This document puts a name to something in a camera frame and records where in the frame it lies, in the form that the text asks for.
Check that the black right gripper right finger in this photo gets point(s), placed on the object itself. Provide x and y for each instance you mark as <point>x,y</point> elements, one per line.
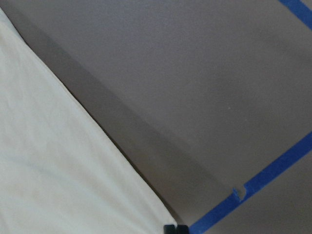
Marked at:
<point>182,229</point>

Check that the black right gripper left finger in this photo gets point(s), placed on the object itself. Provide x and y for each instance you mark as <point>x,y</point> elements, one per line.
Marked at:
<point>169,229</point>

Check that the beige long-sleeve graphic shirt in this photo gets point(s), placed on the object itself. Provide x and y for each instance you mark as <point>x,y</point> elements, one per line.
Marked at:
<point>59,171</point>

